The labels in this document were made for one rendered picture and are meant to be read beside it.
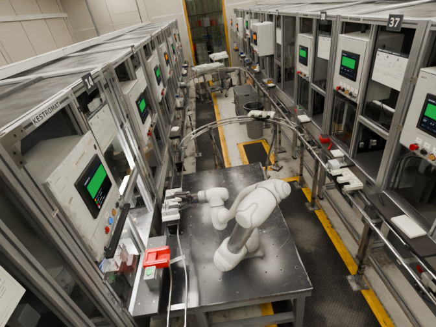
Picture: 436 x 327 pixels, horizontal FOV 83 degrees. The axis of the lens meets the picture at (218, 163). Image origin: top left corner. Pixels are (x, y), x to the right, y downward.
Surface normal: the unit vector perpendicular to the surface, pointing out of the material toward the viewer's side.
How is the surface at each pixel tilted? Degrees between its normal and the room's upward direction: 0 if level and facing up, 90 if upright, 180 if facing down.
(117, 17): 90
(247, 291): 0
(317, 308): 0
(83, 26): 90
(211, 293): 0
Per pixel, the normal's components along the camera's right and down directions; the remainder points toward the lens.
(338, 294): -0.14, -0.83
